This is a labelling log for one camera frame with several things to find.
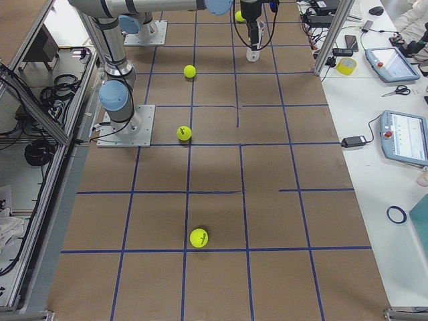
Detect teach pendant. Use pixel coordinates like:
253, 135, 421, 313
364, 47, 420, 82
380, 110, 427, 167

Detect outer tennis ball with logo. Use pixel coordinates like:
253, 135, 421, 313
235, 10, 245, 23

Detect aluminium frame post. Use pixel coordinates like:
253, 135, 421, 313
313, 0, 354, 76

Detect black computer mouse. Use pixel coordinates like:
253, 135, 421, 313
368, 6, 385, 16

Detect teal box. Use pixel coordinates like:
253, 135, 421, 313
410, 195, 428, 253

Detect tennis ball near base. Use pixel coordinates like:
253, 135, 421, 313
183, 64, 197, 78
189, 228, 209, 248

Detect black power adapter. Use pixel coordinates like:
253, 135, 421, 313
340, 135, 367, 148

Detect near teach pendant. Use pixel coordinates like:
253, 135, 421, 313
380, 110, 427, 167

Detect blue tape ring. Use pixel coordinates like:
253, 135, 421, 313
387, 205, 408, 225

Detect middle tennis ball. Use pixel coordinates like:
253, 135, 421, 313
177, 126, 192, 142

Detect scissors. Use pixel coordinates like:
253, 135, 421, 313
382, 85, 411, 97

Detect far teach pendant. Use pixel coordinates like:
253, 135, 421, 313
364, 47, 420, 82

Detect black smartphone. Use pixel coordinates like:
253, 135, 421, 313
344, 34, 359, 52

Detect clear tennis ball can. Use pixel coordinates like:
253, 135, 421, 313
246, 21, 265, 62

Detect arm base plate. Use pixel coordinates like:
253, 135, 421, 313
96, 104, 156, 148
123, 20, 168, 47

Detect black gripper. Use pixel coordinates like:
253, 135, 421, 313
240, 0, 263, 51

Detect yellow tape roll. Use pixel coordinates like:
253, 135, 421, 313
336, 58, 357, 76

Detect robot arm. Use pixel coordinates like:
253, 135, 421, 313
69, 1, 232, 136
118, 1, 265, 56

